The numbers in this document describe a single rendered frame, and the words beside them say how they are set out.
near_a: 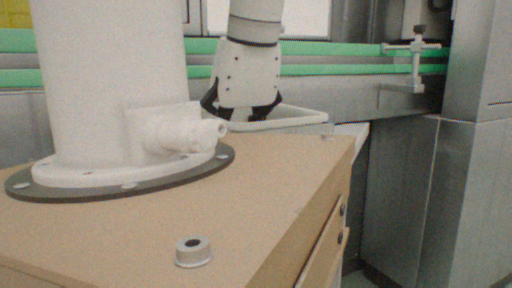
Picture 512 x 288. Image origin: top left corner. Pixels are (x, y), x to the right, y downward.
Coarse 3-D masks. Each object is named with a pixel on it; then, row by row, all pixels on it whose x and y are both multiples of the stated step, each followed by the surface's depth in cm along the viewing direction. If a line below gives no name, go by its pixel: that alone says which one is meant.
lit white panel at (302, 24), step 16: (208, 0) 81; (224, 0) 83; (288, 0) 92; (304, 0) 94; (320, 0) 97; (208, 16) 82; (224, 16) 84; (288, 16) 93; (304, 16) 96; (320, 16) 98; (288, 32) 94; (304, 32) 97; (320, 32) 100
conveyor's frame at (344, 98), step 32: (0, 96) 43; (32, 96) 45; (192, 96) 66; (288, 96) 77; (320, 96) 82; (352, 96) 87; (416, 96) 100; (0, 128) 44; (32, 128) 45; (0, 160) 44; (32, 160) 46
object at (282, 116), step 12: (240, 108) 64; (276, 108) 61; (288, 108) 57; (300, 108) 55; (240, 120) 64; (264, 120) 43; (276, 120) 44; (288, 120) 44; (300, 120) 45; (312, 120) 46; (324, 120) 48; (240, 132) 43
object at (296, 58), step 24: (192, 48) 65; (216, 48) 68; (288, 48) 76; (312, 48) 79; (336, 48) 83; (360, 48) 87; (192, 72) 66; (288, 72) 78; (312, 72) 81; (336, 72) 85; (360, 72) 89; (384, 72) 93; (432, 72) 104
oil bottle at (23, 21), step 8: (8, 0) 51; (16, 0) 51; (24, 0) 52; (16, 8) 51; (24, 8) 52; (16, 16) 52; (24, 16) 52; (16, 24) 52; (24, 24) 52; (32, 24) 53
